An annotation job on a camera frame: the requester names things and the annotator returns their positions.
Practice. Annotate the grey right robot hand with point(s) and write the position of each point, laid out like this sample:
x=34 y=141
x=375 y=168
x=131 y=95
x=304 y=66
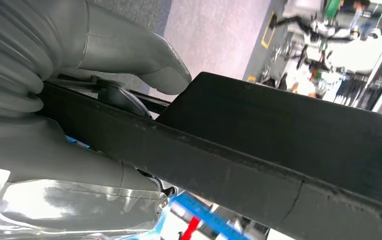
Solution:
x=128 y=49

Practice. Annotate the blue metal shelf rack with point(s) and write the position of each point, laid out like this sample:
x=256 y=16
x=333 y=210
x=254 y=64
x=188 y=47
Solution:
x=210 y=217

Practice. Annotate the white car with red stripe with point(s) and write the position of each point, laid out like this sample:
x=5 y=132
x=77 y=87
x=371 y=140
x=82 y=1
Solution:
x=190 y=228

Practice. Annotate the person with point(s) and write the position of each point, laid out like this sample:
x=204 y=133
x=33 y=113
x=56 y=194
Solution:
x=359 y=13

